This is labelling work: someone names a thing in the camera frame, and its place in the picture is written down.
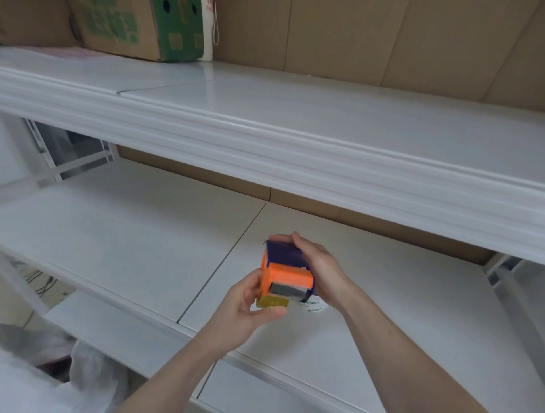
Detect person's right hand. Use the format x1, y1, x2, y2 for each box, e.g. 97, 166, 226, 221
269, 231, 363, 316

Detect person's left hand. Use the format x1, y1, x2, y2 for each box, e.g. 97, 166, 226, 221
204, 271, 289, 356

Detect orange and purple tape measure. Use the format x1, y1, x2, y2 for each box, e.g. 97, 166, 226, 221
255, 239, 316, 309

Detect person's left forearm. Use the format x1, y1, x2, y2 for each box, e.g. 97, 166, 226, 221
113, 330, 233, 413

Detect person's right forearm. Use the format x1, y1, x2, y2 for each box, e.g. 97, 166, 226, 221
341, 288, 490, 413

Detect brown cardboard backing panel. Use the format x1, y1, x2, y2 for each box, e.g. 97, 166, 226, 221
212, 0, 545, 112
117, 145, 497, 266

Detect white printed sticker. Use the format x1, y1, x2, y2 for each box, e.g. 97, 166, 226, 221
299, 298, 328, 314

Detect white woven sack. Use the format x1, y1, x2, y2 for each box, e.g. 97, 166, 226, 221
69, 340, 129, 412

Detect cardboard box with green print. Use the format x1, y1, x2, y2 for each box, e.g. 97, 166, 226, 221
68, 0, 205, 63

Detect plain brown cardboard box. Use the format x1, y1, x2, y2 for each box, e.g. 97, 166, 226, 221
0, 0, 82, 47

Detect black floor cables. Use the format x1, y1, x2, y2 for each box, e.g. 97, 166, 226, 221
20, 263, 65, 299

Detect white hanging cord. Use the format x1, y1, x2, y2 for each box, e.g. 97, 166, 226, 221
211, 0, 221, 47

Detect white metal rack frame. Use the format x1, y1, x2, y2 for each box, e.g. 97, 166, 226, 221
0, 114, 118, 201

